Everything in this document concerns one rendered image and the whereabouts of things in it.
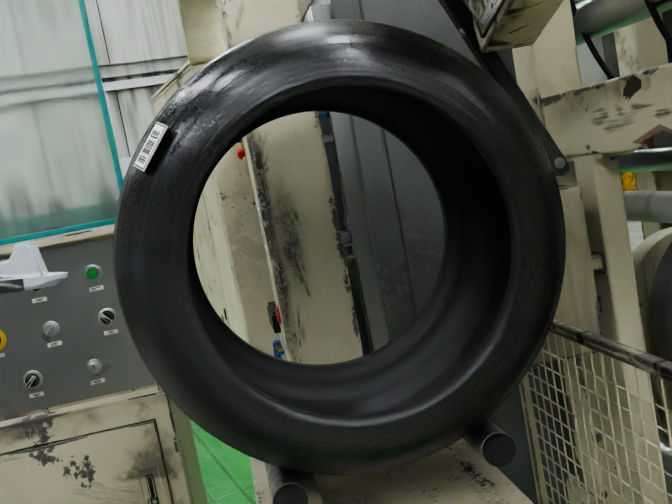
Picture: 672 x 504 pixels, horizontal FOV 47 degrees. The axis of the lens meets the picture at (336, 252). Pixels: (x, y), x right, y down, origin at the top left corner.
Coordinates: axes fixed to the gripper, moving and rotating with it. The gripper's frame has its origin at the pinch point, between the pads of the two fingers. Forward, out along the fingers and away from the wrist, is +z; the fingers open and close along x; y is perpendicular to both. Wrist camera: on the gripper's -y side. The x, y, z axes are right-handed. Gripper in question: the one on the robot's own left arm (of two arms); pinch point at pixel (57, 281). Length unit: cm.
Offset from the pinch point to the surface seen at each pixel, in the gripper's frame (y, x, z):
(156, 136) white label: 17.3, -11.3, 15.1
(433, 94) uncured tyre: 20, -13, 49
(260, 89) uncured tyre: 22.0, -12.6, 27.6
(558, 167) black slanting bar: 10, 19, 79
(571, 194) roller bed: 5, 18, 81
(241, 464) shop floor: -122, 253, 24
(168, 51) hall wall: 185, 923, -18
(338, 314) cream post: -12.6, 25.1, 40.8
